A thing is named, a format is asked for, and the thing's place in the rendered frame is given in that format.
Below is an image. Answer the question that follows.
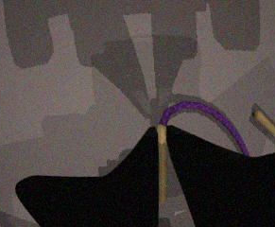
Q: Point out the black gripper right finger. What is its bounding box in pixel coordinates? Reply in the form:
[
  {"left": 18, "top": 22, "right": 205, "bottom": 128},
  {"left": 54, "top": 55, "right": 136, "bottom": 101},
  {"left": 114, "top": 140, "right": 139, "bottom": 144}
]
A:
[{"left": 166, "top": 126, "right": 275, "bottom": 227}]

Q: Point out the thin wooden stick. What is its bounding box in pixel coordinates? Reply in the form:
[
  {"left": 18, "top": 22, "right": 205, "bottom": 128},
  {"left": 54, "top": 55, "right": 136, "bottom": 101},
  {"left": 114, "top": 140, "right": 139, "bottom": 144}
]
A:
[{"left": 253, "top": 110, "right": 275, "bottom": 137}]

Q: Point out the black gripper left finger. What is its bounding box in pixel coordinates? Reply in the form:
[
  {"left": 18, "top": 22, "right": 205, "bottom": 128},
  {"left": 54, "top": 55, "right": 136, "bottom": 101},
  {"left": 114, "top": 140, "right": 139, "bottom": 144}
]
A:
[{"left": 15, "top": 128, "right": 160, "bottom": 227}]

